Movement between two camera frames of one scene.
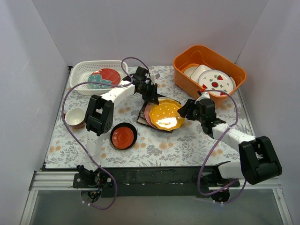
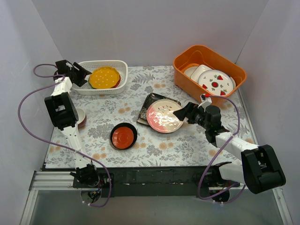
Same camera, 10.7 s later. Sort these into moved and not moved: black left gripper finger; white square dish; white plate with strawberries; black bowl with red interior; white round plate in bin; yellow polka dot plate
Moved: yellow polka dot plate; black left gripper finger
Not moved: white square dish; white plate with strawberries; white round plate in bin; black bowl with red interior
